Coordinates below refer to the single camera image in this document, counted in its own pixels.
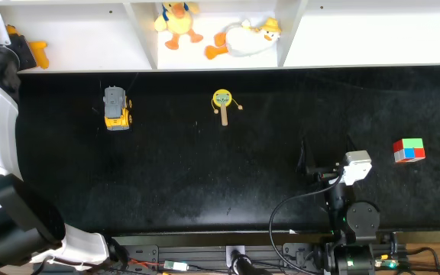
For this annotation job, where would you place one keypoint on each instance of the white shelf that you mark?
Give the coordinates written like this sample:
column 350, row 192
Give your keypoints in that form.
column 90, row 38

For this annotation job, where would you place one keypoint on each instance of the grey and yellow toy truck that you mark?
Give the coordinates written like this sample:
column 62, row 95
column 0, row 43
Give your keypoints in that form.
column 116, row 110

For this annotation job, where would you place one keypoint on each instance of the white plush duck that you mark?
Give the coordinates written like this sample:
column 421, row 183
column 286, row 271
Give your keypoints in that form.
column 246, row 40

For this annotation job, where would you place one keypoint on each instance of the yellow plush duck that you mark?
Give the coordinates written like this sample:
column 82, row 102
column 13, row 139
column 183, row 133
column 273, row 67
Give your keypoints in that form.
column 178, row 23

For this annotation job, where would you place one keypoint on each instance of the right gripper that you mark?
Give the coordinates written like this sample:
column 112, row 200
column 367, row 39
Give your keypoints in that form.
column 323, row 172

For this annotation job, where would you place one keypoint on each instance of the mounting rail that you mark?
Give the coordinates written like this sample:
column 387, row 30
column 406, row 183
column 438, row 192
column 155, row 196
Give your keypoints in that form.
column 204, row 254

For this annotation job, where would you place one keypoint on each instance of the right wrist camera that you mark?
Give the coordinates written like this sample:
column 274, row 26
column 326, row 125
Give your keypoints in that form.
column 357, row 166

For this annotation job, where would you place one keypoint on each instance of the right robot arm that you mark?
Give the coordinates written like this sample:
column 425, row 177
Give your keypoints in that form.
column 363, row 221

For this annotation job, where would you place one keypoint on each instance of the many-coloured puzzle cube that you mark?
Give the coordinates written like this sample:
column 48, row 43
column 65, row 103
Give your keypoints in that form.
column 409, row 151

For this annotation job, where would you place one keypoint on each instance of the yellow rattle drum toy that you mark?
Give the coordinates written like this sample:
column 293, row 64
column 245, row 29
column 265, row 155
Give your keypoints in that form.
column 223, row 98

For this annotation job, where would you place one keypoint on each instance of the orange dinosaur figure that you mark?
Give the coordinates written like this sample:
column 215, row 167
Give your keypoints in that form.
column 39, row 53

